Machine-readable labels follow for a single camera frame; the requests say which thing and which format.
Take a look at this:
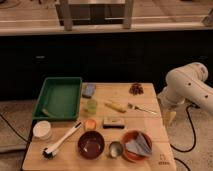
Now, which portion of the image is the silver fork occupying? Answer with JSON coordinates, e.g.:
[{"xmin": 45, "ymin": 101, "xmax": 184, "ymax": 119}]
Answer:
[{"xmin": 127, "ymin": 103, "xmax": 157, "ymax": 115}]

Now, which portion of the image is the yellow banana toy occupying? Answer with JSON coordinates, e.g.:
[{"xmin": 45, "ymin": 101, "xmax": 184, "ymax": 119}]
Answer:
[{"xmin": 105, "ymin": 102, "xmax": 126, "ymax": 113}]

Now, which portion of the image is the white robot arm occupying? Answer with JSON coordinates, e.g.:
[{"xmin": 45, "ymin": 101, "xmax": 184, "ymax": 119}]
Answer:
[{"xmin": 157, "ymin": 62, "xmax": 213, "ymax": 126}]

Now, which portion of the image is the green plastic tray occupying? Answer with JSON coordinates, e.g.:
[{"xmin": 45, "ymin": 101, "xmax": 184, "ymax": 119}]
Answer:
[{"xmin": 32, "ymin": 77, "xmax": 82, "ymax": 121}]

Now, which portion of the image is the green item in tray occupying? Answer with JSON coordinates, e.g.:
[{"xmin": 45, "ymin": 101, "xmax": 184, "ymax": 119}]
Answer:
[{"xmin": 42, "ymin": 109, "xmax": 55, "ymax": 117}]

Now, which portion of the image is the grey cloth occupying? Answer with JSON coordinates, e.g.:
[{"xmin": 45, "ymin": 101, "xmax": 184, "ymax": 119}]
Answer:
[{"xmin": 125, "ymin": 133, "xmax": 152, "ymax": 157}]

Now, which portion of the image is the orange bowl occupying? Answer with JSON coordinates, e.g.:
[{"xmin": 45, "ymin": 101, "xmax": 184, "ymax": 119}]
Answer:
[{"xmin": 121, "ymin": 130, "xmax": 152, "ymax": 163}]

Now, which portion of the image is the brown pine cone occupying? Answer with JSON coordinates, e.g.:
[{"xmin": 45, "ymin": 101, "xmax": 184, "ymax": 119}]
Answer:
[{"xmin": 129, "ymin": 83, "xmax": 143, "ymax": 95}]

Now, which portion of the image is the black and wood block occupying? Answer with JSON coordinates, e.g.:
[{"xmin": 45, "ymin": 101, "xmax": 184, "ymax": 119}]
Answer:
[{"xmin": 103, "ymin": 117, "xmax": 125, "ymax": 129}]

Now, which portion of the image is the small metal cup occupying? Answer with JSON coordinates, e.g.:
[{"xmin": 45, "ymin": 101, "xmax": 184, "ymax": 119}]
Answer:
[{"xmin": 109, "ymin": 141, "xmax": 123, "ymax": 158}]

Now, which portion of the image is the green plastic cup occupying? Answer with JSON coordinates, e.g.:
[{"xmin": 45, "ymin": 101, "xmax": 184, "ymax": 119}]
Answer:
[{"xmin": 86, "ymin": 99, "xmax": 97, "ymax": 114}]

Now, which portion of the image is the small orange cup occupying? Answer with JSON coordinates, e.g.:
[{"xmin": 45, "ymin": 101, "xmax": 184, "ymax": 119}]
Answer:
[{"xmin": 84, "ymin": 119, "xmax": 97, "ymax": 131}]

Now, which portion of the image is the dark purple bowl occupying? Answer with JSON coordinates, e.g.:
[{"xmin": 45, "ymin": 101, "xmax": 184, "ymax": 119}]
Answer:
[{"xmin": 78, "ymin": 131, "xmax": 105, "ymax": 159}]

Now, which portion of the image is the white dish brush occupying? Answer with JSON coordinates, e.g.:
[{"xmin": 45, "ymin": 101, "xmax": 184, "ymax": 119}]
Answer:
[{"xmin": 42, "ymin": 122, "xmax": 82, "ymax": 159}]

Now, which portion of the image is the white small bowl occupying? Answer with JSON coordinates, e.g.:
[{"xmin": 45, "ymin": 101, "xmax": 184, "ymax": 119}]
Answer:
[{"xmin": 33, "ymin": 121, "xmax": 52, "ymax": 140}]

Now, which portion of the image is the black cable right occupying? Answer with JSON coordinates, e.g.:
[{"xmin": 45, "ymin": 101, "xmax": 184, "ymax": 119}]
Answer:
[{"xmin": 169, "ymin": 103, "xmax": 201, "ymax": 171}]

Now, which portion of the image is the black cable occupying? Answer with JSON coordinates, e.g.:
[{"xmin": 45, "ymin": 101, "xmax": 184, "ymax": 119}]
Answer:
[
  {"xmin": 169, "ymin": 103, "xmax": 201, "ymax": 171},
  {"xmin": 0, "ymin": 113, "xmax": 30, "ymax": 144}
]

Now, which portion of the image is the black cable left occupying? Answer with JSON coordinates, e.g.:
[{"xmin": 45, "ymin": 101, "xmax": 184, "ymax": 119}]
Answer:
[{"xmin": 0, "ymin": 113, "xmax": 30, "ymax": 144}]

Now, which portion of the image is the white stool frame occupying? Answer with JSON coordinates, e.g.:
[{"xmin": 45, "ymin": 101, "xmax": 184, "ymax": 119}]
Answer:
[{"xmin": 55, "ymin": 0, "xmax": 134, "ymax": 31}]

